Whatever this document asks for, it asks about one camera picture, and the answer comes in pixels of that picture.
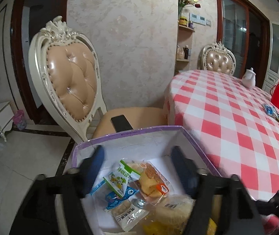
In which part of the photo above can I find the dark cake blue packet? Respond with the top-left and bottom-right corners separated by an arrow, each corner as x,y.
90,178 -> 140,212

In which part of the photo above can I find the pale round bread packet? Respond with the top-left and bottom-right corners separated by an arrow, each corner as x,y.
154,195 -> 195,233

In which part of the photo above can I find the white round-pastry packet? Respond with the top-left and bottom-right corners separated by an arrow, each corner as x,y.
111,198 -> 149,232

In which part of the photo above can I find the tiger-skin cake clear packet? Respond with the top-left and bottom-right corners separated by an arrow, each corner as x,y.
127,161 -> 173,205

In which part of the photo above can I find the white green milk packet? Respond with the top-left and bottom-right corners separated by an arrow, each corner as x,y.
103,160 -> 140,198

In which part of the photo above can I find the small blue snack packet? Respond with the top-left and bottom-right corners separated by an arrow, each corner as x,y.
262,103 -> 278,118

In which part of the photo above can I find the yellow snack bag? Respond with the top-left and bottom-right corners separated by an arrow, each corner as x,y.
142,219 -> 217,235

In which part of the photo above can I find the red white checkered tablecloth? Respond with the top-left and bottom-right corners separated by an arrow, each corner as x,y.
164,70 -> 279,201

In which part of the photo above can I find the purple rimmed cardboard box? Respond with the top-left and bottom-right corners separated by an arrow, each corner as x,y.
71,126 -> 220,234

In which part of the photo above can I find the black smartphone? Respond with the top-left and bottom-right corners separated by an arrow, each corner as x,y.
111,115 -> 133,133

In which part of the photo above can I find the white ceramic teapot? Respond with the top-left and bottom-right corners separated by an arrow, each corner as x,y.
242,67 -> 256,89

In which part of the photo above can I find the left beige tufted chair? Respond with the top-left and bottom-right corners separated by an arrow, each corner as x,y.
28,16 -> 168,143

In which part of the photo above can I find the beige tufted chair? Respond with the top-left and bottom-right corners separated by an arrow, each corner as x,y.
28,16 -> 168,143
199,41 -> 236,76

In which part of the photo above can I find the far beige tufted chair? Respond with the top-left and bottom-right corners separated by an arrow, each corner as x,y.
199,41 -> 236,76

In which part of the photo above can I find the bagged food on shelf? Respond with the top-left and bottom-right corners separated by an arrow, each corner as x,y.
176,45 -> 185,60

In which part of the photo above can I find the dark bottle on shelf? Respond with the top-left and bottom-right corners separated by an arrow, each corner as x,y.
183,45 -> 189,60

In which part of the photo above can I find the wooden corner shelf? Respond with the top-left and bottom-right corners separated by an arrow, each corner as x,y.
174,24 -> 195,75

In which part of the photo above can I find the dark wooden glass door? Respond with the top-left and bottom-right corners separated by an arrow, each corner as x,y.
216,0 -> 270,88

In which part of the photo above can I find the yellow jar on shelf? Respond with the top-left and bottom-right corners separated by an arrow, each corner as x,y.
178,16 -> 188,27

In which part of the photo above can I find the wall switch panel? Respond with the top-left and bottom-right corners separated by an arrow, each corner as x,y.
189,13 -> 211,27

